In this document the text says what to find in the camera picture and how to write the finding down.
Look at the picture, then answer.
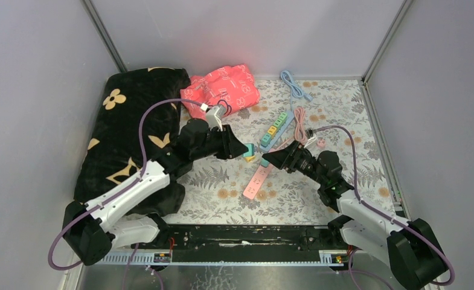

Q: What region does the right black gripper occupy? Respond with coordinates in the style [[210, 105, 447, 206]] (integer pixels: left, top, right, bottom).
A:
[[262, 140, 326, 185]]

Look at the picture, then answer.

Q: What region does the pink power strip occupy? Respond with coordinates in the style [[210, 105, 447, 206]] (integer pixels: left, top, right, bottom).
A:
[[242, 106, 327, 201]]

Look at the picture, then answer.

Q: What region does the pink patterned bag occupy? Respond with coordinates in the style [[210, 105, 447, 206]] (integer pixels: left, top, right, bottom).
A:
[[181, 64, 260, 119]]

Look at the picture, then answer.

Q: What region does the green plug cube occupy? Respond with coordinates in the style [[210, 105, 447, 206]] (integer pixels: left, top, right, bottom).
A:
[[273, 120, 284, 129], [277, 112, 288, 121]]

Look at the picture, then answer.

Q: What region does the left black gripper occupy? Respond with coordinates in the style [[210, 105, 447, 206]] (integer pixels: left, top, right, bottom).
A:
[[190, 124, 248, 161]]

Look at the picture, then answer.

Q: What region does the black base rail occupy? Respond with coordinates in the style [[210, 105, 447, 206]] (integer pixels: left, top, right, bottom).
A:
[[130, 224, 368, 264]]

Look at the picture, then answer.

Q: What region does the blue power strip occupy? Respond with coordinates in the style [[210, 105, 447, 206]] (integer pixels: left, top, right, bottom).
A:
[[258, 70, 313, 153]]

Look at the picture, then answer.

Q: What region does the teal plug cube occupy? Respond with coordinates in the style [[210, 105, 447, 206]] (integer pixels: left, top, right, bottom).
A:
[[243, 143, 255, 158], [260, 158, 269, 168], [260, 133, 272, 147]]

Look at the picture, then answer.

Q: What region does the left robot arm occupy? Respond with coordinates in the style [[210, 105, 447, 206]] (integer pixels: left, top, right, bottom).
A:
[[60, 118, 248, 266]]

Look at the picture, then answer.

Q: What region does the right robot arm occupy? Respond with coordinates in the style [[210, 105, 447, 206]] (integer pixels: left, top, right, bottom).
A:
[[263, 141, 449, 289]]

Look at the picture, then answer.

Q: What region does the floral table mat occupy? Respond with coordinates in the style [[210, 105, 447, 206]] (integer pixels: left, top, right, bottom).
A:
[[165, 80, 394, 225]]

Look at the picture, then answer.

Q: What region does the green plug cube bottom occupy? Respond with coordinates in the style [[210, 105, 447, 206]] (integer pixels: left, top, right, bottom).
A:
[[277, 112, 288, 121]]

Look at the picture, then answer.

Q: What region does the black floral blanket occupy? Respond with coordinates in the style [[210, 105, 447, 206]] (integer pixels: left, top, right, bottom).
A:
[[74, 67, 190, 203]]

